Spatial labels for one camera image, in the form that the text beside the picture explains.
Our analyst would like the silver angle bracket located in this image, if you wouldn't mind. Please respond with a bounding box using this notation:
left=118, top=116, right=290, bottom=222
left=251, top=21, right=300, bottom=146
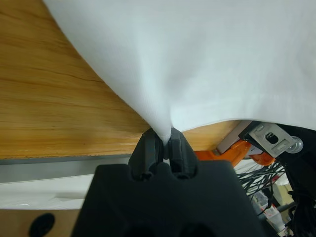
left=248, top=122, right=303, bottom=158

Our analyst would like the black cable bundle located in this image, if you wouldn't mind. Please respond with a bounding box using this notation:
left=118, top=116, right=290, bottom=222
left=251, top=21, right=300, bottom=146
left=236, top=158, right=316, bottom=237

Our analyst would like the white t-shirt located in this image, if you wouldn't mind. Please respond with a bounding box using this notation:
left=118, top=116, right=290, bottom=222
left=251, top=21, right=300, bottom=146
left=41, top=0, right=316, bottom=143

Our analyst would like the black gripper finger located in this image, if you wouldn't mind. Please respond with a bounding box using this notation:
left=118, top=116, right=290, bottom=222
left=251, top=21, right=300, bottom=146
left=127, top=128, right=165, bottom=182
left=165, top=127, right=198, bottom=180

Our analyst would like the orange clamp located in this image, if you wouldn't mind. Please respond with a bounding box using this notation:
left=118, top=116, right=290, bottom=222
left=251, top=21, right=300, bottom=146
left=194, top=139, right=276, bottom=170

